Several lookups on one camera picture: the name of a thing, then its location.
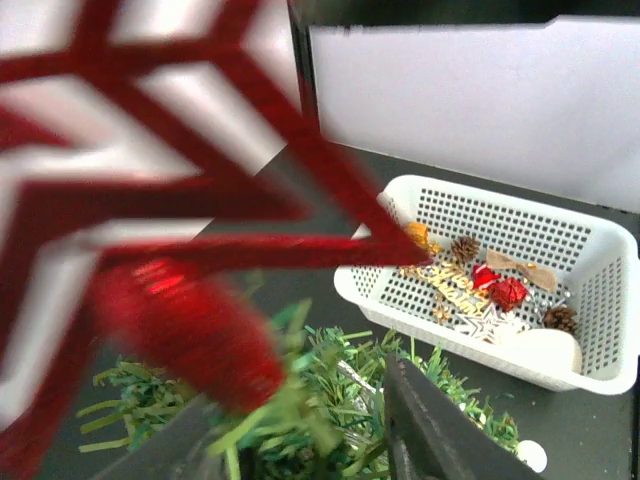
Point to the gold gift box ornament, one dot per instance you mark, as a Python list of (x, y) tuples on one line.
[(419, 233)]

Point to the wooden snowman ornament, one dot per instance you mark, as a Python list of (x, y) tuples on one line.
[(547, 349)]

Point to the brown pine cone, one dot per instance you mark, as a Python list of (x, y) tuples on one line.
[(561, 318), (465, 248)]

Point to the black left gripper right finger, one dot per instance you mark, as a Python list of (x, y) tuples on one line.
[(429, 437)]

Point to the burlap bow ornament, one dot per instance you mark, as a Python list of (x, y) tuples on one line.
[(540, 276)]

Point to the white perforated plastic basket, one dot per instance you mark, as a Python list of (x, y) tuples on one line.
[(544, 294)]

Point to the red santa hat ornament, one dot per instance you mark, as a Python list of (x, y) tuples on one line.
[(484, 277)]

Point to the silver star ornament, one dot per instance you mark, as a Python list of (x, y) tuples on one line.
[(492, 326)]

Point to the small green christmas tree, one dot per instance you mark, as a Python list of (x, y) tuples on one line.
[(293, 402)]

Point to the red glitter star ornament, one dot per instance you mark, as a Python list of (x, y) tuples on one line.
[(106, 183)]

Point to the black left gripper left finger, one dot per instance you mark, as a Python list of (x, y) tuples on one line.
[(178, 451)]

